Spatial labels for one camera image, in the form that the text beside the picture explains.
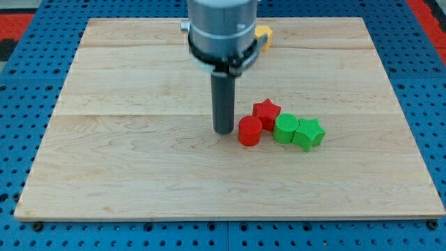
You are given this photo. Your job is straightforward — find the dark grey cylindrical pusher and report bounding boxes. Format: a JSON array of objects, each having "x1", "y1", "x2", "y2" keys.
[{"x1": 210, "y1": 75, "x2": 236, "y2": 135}]

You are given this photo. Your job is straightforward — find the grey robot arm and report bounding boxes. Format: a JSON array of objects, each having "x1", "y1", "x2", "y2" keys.
[{"x1": 180, "y1": 0, "x2": 268, "y2": 135}]

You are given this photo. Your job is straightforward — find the red star block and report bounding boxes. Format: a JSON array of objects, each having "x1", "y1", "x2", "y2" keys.
[{"x1": 252, "y1": 98, "x2": 282, "y2": 132}]

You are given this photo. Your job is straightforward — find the green star block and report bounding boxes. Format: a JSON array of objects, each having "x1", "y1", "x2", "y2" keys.
[{"x1": 292, "y1": 117, "x2": 325, "y2": 152}]

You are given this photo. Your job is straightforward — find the red cylinder block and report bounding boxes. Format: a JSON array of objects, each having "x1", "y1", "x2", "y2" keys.
[{"x1": 238, "y1": 116, "x2": 263, "y2": 146}]

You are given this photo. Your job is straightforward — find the yellow block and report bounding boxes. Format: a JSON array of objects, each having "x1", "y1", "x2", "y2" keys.
[{"x1": 255, "y1": 25, "x2": 273, "y2": 51}]

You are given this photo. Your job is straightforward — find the green cylinder block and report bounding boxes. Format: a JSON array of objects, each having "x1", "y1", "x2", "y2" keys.
[{"x1": 272, "y1": 113, "x2": 299, "y2": 144}]

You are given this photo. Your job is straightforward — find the wooden board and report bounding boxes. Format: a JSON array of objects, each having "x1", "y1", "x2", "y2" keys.
[{"x1": 15, "y1": 17, "x2": 445, "y2": 222}]

